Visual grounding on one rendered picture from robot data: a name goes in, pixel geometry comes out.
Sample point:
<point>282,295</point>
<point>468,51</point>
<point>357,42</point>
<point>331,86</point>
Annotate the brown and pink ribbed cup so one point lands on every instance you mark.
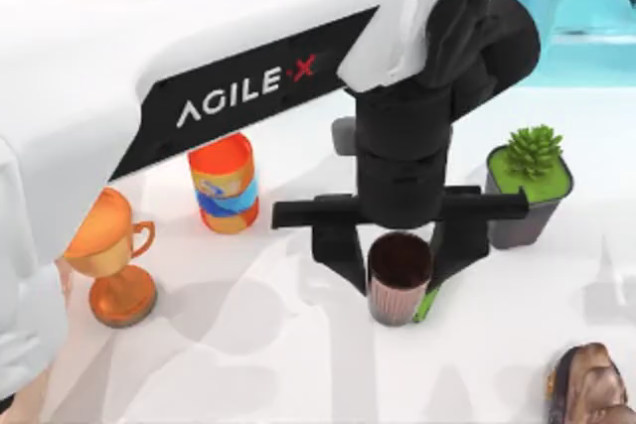
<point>397,295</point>

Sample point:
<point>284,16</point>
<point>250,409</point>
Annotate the small green object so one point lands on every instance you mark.
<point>425,306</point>

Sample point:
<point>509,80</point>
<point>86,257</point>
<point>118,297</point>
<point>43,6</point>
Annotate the grey pot with green plant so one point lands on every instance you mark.
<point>526,181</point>

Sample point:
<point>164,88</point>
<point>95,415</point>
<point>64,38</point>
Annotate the orange and blue can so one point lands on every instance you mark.
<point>226,190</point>

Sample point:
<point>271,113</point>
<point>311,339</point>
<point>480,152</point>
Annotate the orange trophy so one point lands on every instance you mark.
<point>107,245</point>

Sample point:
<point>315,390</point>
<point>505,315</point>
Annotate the light blue rack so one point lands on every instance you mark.
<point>586,2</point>

